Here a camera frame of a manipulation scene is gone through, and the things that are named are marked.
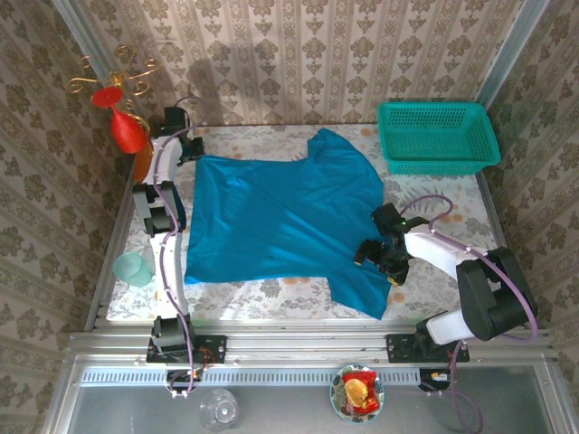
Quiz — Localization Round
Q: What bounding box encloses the blue t-shirt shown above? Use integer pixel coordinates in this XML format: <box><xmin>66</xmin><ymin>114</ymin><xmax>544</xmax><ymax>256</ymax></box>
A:
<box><xmin>184</xmin><ymin>127</ymin><xmax>394</xmax><ymax>321</ymax></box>

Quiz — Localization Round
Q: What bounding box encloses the orange wooden board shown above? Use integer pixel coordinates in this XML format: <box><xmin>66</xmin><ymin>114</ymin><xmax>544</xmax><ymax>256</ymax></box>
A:
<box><xmin>133</xmin><ymin>135</ymin><xmax>157</xmax><ymax>183</ymax></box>

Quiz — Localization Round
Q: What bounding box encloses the red goblet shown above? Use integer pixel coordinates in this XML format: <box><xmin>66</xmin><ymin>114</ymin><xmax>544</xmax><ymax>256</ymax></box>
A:
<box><xmin>90</xmin><ymin>86</ymin><xmax>150</xmax><ymax>156</ymax></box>

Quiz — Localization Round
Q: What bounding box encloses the floral tablecloth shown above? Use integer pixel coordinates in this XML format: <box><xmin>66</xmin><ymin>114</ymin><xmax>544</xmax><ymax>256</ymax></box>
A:
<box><xmin>108</xmin><ymin>124</ymin><xmax>519</xmax><ymax>323</ymax></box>

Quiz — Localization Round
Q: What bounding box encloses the black base connector block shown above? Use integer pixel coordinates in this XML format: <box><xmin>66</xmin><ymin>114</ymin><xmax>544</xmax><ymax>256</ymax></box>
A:
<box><xmin>418</xmin><ymin>368</ymin><xmax>453</xmax><ymax>392</ymax></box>
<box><xmin>166</xmin><ymin>368</ymin><xmax>204</xmax><ymax>386</ymax></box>

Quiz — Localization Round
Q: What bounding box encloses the teal plastic basket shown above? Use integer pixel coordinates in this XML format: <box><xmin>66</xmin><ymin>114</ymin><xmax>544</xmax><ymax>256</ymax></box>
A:
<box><xmin>377</xmin><ymin>101</ymin><xmax>502</xmax><ymax>177</ymax></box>

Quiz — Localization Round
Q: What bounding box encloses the red snack packet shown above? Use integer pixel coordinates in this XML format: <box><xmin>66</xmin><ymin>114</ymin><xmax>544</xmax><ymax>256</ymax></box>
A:
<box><xmin>341</xmin><ymin>370</ymin><xmax>379</xmax><ymax>415</ymax></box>

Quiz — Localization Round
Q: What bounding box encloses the green translucent cup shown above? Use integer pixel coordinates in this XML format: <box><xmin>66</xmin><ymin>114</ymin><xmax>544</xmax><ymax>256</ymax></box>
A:
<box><xmin>112</xmin><ymin>251</ymin><xmax>156</xmax><ymax>289</ymax></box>

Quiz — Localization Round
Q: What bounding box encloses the patterned plate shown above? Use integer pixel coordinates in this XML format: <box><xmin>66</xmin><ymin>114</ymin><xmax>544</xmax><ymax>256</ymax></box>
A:
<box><xmin>328</xmin><ymin>363</ymin><xmax>385</xmax><ymax>424</ymax></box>

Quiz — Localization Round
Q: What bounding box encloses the grey metal shelf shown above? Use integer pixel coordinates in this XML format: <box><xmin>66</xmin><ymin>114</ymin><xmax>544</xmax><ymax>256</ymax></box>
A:
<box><xmin>43</xmin><ymin>356</ymin><xmax>571</xmax><ymax>434</ymax></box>

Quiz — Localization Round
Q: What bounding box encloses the clear glass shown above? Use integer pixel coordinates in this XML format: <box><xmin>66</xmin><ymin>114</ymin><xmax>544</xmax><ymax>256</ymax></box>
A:
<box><xmin>197</xmin><ymin>388</ymin><xmax>240</xmax><ymax>433</ymax></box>

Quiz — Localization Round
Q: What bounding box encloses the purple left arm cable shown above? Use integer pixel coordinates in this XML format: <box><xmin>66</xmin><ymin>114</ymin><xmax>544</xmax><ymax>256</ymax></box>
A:
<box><xmin>151</xmin><ymin>95</ymin><xmax>214</xmax><ymax>400</ymax></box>

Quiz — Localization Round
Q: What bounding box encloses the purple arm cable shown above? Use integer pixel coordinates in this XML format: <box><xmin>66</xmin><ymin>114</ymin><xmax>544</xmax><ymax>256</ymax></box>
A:
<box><xmin>400</xmin><ymin>193</ymin><xmax>540</xmax><ymax>431</ymax></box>
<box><xmin>151</xmin><ymin>95</ymin><xmax>214</xmax><ymax>400</ymax></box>

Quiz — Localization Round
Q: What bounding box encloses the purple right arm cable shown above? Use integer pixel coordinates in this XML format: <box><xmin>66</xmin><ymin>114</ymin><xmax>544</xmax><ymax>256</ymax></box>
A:
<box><xmin>400</xmin><ymin>193</ymin><xmax>540</xmax><ymax>431</ymax></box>

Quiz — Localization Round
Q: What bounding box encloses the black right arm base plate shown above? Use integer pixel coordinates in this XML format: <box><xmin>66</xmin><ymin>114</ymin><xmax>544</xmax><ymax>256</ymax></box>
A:
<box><xmin>385</xmin><ymin>333</ymin><xmax>470</xmax><ymax>364</ymax></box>

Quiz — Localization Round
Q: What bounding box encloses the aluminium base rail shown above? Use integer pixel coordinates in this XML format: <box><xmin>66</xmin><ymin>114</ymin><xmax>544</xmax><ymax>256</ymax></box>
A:
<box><xmin>67</xmin><ymin>318</ymin><xmax>556</xmax><ymax>368</ymax></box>

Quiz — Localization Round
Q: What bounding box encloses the gold wire scroll stand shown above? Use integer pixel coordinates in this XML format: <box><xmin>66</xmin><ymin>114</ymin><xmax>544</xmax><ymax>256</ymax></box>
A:
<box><xmin>65</xmin><ymin>43</ymin><xmax>165</xmax><ymax>157</ymax></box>

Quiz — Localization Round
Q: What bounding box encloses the grey slotted cable duct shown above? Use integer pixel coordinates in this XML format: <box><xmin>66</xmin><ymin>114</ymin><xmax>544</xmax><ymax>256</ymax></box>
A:
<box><xmin>80</xmin><ymin>364</ymin><xmax>422</xmax><ymax>388</ymax></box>

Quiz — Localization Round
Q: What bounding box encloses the aluminium frame post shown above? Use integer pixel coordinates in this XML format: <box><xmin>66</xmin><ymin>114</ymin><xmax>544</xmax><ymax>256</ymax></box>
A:
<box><xmin>474</xmin><ymin>0</ymin><xmax>551</xmax><ymax>108</ymax></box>
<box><xmin>52</xmin><ymin>0</ymin><xmax>121</xmax><ymax>87</ymax></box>

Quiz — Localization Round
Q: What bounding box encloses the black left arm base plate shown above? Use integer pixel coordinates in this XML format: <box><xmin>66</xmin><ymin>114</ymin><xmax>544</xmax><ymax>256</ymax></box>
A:
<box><xmin>146</xmin><ymin>334</ymin><xmax>228</xmax><ymax>365</ymax></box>

